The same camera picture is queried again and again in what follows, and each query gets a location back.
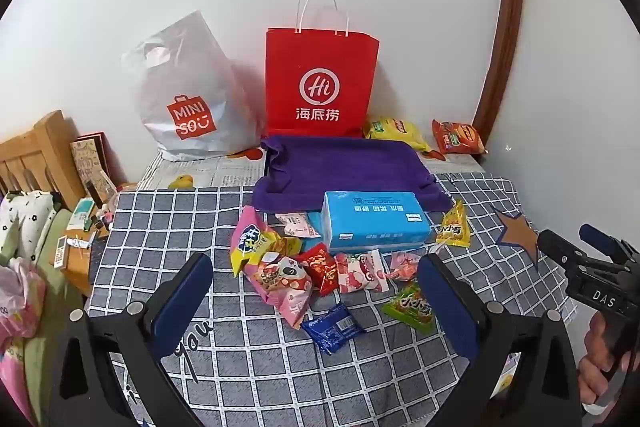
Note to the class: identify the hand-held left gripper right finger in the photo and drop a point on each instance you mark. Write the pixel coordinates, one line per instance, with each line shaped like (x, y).
(450, 302)

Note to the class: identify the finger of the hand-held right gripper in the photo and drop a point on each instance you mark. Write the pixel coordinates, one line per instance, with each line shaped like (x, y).
(562, 249)
(597, 235)

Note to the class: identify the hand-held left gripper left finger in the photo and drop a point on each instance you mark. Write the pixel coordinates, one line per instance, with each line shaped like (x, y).
(182, 292)

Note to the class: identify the green snack packet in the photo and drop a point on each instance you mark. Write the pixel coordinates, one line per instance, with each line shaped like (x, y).
(411, 307)

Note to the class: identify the small pink candy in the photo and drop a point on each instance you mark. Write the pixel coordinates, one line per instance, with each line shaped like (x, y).
(406, 267)

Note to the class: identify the yellow triangular snack packet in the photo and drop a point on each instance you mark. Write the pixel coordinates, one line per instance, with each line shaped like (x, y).
(454, 229)

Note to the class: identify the pink and yellow snack packet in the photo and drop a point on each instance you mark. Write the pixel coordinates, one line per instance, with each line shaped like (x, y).
(250, 239)

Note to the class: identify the pink bear print snack packet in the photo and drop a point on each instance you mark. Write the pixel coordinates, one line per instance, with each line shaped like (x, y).
(361, 272)

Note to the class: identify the pink cookie packet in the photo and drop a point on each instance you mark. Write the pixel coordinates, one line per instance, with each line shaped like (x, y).
(282, 289)

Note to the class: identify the blue snack packet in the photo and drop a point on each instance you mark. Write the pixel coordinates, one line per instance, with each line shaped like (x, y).
(332, 329)

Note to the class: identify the red snack packet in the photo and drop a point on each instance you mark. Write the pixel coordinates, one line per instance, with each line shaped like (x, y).
(320, 268)

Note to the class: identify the pale pink snack packet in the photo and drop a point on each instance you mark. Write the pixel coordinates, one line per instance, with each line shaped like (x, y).
(299, 224)

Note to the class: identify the person's right hand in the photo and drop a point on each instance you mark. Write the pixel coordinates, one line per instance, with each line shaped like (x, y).
(590, 372)

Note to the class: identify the grey checked tablecloth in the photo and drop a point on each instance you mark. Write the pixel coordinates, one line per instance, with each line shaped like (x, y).
(250, 367)

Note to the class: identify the wooden bedside table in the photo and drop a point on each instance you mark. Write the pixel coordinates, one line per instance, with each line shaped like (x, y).
(77, 269)

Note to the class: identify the blue tissue pack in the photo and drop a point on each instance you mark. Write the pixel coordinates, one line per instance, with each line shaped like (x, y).
(375, 219)

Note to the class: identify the white remote control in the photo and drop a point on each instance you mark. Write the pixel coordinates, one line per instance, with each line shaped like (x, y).
(60, 252)

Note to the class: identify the teal and white box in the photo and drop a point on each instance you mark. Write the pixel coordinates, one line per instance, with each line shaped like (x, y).
(81, 213)

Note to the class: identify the green bedsheet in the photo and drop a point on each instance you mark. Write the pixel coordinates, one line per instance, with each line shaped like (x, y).
(50, 357)

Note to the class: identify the orange chip bag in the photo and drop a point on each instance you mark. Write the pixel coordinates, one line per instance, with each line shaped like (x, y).
(457, 137)

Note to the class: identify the brown book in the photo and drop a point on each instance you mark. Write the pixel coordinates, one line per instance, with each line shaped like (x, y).
(90, 162)

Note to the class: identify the pink plastic bag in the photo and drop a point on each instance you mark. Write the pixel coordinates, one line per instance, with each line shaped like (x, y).
(20, 302)

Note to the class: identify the purple towel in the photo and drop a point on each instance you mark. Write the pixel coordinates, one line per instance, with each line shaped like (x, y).
(340, 167)

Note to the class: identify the white floral cloth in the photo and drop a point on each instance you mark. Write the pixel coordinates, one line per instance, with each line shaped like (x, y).
(25, 217)

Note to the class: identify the yellow chip bag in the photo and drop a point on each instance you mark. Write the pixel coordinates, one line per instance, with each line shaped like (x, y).
(395, 132)

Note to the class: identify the wooden bed headboard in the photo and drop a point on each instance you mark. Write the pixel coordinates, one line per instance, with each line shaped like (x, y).
(35, 147)

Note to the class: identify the white plastic bag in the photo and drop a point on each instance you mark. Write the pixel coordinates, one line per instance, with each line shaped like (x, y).
(195, 82)

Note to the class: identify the red paper bag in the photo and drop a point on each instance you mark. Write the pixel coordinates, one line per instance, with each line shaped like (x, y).
(320, 72)

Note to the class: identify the brown wooden door frame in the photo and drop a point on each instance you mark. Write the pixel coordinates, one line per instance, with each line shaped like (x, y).
(507, 7)

